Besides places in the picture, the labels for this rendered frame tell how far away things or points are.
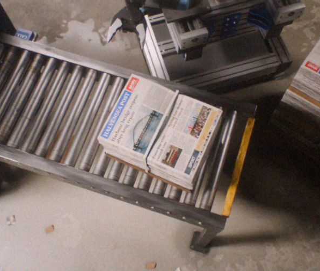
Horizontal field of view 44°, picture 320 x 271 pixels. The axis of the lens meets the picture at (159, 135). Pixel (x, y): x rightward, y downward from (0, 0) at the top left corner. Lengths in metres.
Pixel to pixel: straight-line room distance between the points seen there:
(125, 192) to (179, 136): 0.35
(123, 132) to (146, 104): 0.14
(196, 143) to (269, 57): 1.29
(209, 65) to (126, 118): 1.16
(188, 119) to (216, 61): 1.13
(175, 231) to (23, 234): 0.89
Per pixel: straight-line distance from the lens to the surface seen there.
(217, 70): 2.48
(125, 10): 1.42
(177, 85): 1.76
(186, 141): 1.41
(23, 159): 1.73
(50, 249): 2.45
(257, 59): 2.56
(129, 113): 1.45
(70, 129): 1.73
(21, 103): 1.85
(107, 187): 1.62
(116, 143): 1.42
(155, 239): 2.37
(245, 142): 1.67
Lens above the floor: 2.36
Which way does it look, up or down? 69 degrees down
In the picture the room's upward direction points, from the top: 2 degrees counter-clockwise
